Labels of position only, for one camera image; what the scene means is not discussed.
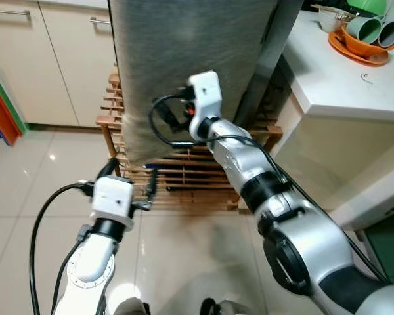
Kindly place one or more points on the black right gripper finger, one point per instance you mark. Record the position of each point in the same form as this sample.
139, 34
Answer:
185, 91
175, 120

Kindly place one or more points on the orange plate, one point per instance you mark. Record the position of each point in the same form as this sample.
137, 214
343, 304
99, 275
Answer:
354, 58

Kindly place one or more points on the grey left robot foot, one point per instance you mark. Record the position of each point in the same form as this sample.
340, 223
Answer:
130, 307

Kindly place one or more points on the green flat board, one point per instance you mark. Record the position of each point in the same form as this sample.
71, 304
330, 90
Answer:
8, 102

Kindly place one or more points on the wooden slatted rack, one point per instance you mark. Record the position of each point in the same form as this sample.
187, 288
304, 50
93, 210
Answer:
184, 176

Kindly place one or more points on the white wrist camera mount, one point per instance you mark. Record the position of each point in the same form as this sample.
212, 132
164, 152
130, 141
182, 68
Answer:
111, 197
205, 92

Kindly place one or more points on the green cup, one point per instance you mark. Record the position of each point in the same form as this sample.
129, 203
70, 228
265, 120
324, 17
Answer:
389, 34
361, 29

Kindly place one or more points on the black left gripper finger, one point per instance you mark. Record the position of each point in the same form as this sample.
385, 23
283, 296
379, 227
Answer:
152, 185
108, 168

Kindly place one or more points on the white counter table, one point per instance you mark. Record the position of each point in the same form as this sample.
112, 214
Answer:
341, 98

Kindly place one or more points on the dark flat panel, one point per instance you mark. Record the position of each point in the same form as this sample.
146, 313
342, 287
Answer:
278, 52

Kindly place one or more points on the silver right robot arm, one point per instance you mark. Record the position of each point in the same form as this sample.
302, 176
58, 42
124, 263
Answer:
302, 230

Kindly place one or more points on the grey robot foot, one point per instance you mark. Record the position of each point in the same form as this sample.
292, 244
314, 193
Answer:
226, 308
130, 307

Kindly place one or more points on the cream cabinet door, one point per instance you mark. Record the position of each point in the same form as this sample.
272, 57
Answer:
26, 72
85, 72

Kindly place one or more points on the green plastic bowl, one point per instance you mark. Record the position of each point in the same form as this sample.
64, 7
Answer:
368, 6

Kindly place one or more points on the dark green floor mat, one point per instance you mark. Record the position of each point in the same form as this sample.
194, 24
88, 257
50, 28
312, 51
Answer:
387, 249

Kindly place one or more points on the grey right robot foot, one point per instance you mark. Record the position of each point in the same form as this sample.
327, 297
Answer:
226, 308

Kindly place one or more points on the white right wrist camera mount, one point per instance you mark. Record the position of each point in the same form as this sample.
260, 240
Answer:
205, 92

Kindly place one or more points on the small metal hook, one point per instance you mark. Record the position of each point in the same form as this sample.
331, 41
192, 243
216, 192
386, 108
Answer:
364, 80

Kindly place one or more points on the beige woven cloth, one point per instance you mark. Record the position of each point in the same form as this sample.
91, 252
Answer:
171, 52

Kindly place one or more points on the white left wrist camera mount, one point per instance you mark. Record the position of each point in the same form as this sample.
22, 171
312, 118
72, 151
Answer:
111, 197

